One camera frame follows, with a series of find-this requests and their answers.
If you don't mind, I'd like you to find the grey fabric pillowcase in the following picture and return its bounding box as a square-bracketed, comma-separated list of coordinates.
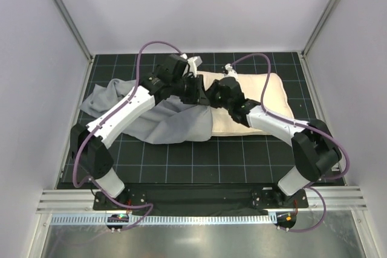
[80, 79, 213, 144]

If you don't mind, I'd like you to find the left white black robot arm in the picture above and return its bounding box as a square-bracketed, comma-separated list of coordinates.
[70, 54, 209, 210]

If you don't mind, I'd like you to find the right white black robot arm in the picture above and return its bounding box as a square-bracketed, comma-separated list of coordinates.
[206, 77, 342, 207]

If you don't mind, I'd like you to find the black gridded cutting mat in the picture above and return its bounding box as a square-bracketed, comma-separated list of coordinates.
[56, 52, 345, 185]

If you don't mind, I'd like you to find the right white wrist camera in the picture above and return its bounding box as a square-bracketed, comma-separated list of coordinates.
[224, 63, 238, 80]

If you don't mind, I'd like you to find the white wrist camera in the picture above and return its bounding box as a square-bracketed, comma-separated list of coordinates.
[181, 54, 203, 75]
[224, 63, 238, 80]

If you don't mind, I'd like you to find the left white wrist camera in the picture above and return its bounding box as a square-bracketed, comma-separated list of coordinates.
[181, 54, 203, 75]

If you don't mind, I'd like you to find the left aluminium frame post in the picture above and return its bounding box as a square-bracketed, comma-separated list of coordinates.
[52, 0, 93, 63]

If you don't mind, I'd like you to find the aluminium frame post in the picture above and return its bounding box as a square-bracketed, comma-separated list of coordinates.
[52, 0, 93, 63]
[300, 0, 340, 59]

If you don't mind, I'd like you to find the aluminium front rail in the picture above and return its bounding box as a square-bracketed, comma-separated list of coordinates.
[36, 186, 367, 214]

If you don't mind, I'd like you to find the right aluminium frame post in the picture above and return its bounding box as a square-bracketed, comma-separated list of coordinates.
[300, 0, 340, 59]

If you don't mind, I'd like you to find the slotted grey cable duct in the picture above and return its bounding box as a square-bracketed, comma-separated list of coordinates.
[50, 213, 277, 227]

